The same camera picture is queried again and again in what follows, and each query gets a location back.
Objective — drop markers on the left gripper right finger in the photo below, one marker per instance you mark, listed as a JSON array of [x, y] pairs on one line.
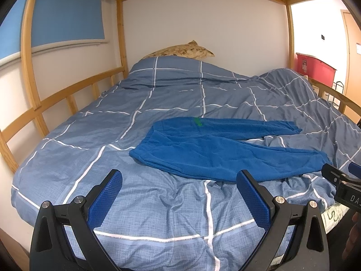
[[307, 248]]

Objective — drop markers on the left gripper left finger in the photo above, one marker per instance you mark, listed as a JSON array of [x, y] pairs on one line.
[[64, 237]]

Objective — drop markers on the blue fleece pants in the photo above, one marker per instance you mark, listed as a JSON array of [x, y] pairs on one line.
[[217, 149]]

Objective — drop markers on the person right hand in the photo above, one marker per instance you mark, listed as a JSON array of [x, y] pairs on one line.
[[353, 237]]

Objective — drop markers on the red storage box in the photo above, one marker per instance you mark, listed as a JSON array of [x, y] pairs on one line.
[[315, 69]]

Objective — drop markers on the wooden door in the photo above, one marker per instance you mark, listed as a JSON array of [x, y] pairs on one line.
[[352, 31]]

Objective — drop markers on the blue checked duvet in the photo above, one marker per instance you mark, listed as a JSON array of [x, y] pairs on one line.
[[162, 221]]

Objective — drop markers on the beige patterned pillow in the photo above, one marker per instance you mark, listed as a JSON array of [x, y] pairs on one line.
[[189, 50]]

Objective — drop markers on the blue window blind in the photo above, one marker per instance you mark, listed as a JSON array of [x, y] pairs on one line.
[[53, 21]]

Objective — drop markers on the black wire rack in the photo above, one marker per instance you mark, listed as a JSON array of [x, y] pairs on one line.
[[338, 86]]

